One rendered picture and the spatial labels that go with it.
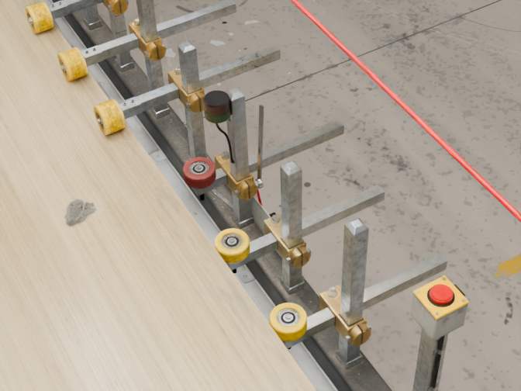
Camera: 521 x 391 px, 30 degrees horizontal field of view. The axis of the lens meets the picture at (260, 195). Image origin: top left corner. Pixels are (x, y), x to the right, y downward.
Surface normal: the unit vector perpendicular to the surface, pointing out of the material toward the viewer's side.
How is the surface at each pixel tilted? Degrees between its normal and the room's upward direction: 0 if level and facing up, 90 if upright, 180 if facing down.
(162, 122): 0
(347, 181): 0
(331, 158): 0
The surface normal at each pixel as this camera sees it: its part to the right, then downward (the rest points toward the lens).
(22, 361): -0.03, -0.69
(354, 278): 0.50, 0.61
